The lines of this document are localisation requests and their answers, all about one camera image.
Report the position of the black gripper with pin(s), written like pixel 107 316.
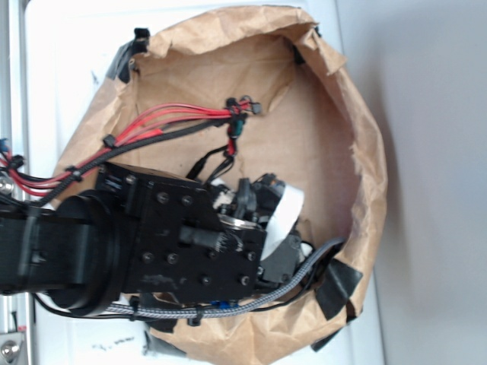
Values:
pixel 267 208

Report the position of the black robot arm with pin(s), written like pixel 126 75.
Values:
pixel 141 231

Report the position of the brown paper bag bin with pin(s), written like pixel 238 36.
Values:
pixel 316 133

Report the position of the metal rail with bolts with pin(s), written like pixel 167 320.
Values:
pixel 18 343

